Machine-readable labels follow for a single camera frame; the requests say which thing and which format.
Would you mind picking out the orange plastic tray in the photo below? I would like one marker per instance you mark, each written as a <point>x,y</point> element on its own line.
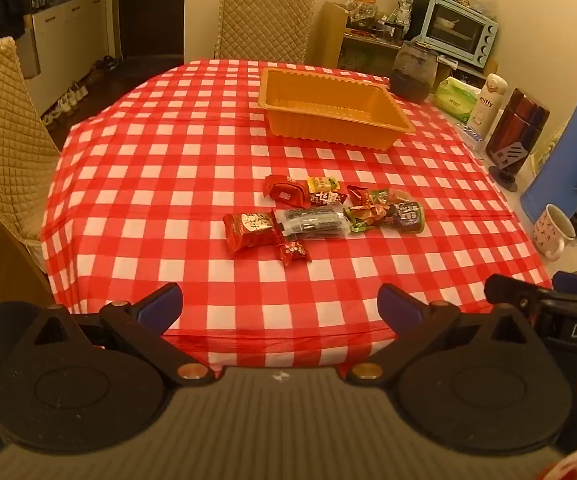
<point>338,131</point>

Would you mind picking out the red checkered tablecloth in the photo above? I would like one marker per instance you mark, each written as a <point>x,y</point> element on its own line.
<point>168,160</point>

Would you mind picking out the blue plastic pitcher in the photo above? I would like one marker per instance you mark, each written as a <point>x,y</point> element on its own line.
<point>568,160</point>

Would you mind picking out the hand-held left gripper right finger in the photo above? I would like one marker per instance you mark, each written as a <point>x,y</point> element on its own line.
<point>398,306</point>

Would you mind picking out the light blue toaster oven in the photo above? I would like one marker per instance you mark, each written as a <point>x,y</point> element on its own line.
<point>456,30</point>

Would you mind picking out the purple snack packet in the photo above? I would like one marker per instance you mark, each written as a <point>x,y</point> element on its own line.
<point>408,217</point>

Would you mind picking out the dark red labelled candy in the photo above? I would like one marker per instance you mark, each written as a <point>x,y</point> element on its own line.
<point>327,198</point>

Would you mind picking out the wooden shelf unit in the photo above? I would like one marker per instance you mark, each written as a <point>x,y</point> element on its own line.
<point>333,35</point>

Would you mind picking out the row of shoes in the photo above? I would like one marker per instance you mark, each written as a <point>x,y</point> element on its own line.
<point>68,97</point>

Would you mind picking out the plastic jar with orange lid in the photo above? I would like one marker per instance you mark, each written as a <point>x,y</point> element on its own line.
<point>362,10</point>

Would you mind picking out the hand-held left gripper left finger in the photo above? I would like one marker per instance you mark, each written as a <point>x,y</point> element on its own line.
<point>161,306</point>

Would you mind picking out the dark glass jar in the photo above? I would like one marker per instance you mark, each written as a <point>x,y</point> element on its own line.
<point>413,75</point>

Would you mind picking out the beige quilted chair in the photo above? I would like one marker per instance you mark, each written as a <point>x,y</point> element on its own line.
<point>3,125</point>
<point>263,25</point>

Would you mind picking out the white cabinet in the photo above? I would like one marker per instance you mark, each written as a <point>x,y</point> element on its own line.
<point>68,25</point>

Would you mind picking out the blue and white box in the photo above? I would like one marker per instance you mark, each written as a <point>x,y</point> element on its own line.
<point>469,133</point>

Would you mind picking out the white thermos bottle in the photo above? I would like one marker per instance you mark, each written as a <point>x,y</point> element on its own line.
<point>484,110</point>

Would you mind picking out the red twisted candy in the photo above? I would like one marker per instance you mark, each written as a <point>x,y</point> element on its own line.
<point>357,195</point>

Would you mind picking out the grey perforated metal stand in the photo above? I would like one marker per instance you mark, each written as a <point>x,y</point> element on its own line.
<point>508,160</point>

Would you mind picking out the dark door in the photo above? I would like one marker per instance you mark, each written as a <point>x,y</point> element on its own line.
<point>153,10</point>

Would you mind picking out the large red snack packet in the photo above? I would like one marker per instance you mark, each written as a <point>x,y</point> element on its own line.
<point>251,230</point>

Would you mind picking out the yellow candy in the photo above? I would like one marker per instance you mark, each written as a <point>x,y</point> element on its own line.
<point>323,184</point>

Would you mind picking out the black snack packet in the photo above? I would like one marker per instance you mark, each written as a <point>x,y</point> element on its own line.
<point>313,224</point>

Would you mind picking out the small red candy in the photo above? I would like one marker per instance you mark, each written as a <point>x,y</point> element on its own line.
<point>293,251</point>

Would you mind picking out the white patterned mug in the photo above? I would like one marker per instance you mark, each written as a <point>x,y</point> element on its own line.
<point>550,232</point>

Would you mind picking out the dark brown canister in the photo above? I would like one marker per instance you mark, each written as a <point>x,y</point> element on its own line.
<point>515,122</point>

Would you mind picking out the green tissue pack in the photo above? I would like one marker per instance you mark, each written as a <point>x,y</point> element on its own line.
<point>456,97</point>

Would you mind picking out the green and white bag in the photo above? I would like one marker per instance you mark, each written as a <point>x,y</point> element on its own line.
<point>403,15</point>

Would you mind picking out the orange and green snack packet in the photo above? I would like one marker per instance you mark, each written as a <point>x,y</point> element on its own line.
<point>389,197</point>

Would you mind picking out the puffy red snack packet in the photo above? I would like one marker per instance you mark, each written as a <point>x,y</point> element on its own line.
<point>284,189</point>

